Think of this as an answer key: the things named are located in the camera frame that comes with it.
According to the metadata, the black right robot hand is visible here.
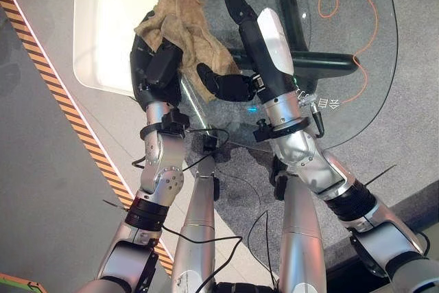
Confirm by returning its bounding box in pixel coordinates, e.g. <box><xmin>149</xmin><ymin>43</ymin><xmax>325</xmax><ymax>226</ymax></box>
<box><xmin>196</xmin><ymin>0</ymin><xmax>300</xmax><ymax>104</ymax></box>

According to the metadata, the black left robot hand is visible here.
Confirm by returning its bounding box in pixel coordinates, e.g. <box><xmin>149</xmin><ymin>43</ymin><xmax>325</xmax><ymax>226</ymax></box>
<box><xmin>130</xmin><ymin>10</ymin><xmax>185</xmax><ymax>108</ymax></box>

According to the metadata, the tan cleaning cloth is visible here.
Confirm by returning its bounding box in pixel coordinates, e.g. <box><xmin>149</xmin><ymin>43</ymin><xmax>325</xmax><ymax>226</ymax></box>
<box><xmin>133</xmin><ymin>0</ymin><xmax>241</xmax><ymax>104</ymax></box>

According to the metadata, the dark green table base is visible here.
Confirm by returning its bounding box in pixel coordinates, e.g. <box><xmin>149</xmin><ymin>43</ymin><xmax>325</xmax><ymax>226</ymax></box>
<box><xmin>235</xmin><ymin>0</ymin><xmax>359</xmax><ymax>75</ymax></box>

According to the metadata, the yellow black hazard tape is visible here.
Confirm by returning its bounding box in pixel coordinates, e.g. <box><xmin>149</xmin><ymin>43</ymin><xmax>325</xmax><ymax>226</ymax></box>
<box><xmin>0</xmin><ymin>0</ymin><xmax>175</xmax><ymax>277</ymax></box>

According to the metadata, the silver left robot leg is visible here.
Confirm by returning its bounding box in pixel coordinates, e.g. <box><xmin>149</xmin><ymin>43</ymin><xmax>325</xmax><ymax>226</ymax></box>
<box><xmin>170</xmin><ymin>155</ymin><xmax>221</xmax><ymax>293</ymax></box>

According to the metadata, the silver robot leg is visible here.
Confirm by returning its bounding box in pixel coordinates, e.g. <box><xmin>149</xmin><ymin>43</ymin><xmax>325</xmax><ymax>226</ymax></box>
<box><xmin>270</xmin><ymin>157</ymin><xmax>327</xmax><ymax>293</ymax></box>
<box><xmin>170</xmin><ymin>155</ymin><xmax>221</xmax><ymax>293</ymax></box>

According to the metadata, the silver right robot leg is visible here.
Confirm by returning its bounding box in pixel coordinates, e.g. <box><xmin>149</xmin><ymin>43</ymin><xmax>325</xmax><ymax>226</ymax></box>
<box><xmin>270</xmin><ymin>157</ymin><xmax>327</xmax><ymax>293</ymax></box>

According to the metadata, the green orange edged object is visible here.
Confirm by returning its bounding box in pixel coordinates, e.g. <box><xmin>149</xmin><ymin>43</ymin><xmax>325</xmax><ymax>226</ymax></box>
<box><xmin>0</xmin><ymin>272</ymin><xmax>47</xmax><ymax>293</ymax></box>

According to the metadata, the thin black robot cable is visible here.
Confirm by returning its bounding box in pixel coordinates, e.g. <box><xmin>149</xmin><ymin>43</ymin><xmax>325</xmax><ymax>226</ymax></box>
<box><xmin>161</xmin><ymin>224</ymin><xmax>244</xmax><ymax>293</ymax></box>
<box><xmin>248</xmin><ymin>209</ymin><xmax>279</xmax><ymax>288</ymax></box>

